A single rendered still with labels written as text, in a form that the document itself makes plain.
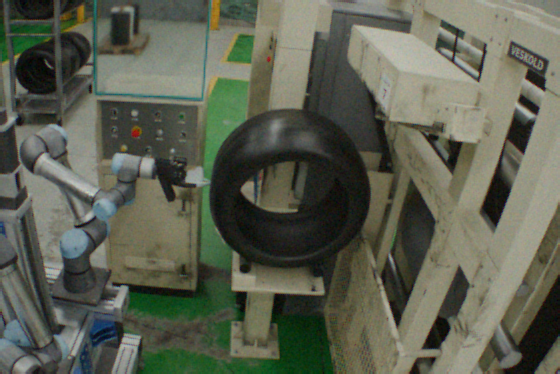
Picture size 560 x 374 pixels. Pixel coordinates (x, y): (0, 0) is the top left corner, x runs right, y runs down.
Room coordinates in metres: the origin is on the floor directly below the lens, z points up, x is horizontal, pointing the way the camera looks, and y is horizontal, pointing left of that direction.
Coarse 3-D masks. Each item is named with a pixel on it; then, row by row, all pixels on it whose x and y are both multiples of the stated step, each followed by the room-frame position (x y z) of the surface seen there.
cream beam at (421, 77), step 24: (360, 48) 1.59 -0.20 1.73; (384, 48) 1.42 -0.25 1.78; (408, 48) 1.50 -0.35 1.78; (360, 72) 1.54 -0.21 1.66; (384, 72) 1.28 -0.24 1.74; (408, 72) 1.18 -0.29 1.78; (432, 72) 1.22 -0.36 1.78; (456, 72) 1.28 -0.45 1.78; (408, 96) 1.18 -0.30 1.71; (432, 96) 1.19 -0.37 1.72; (456, 96) 1.20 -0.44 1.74; (408, 120) 1.18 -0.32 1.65; (432, 120) 1.19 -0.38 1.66
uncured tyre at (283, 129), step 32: (256, 128) 1.48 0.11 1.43; (288, 128) 1.44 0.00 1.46; (320, 128) 1.48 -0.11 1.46; (224, 160) 1.41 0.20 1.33; (256, 160) 1.37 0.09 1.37; (288, 160) 1.37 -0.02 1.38; (320, 160) 1.39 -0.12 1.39; (352, 160) 1.43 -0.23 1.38; (224, 192) 1.36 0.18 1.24; (352, 192) 1.41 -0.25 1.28; (224, 224) 1.36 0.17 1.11; (256, 224) 1.63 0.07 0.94; (288, 224) 1.66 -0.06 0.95; (320, 224) 1.65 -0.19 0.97; (352, 224) 1.41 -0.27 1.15; (256, 256) 1.37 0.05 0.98; (288, 256) 1.40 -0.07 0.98; (320, 256) 1.40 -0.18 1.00
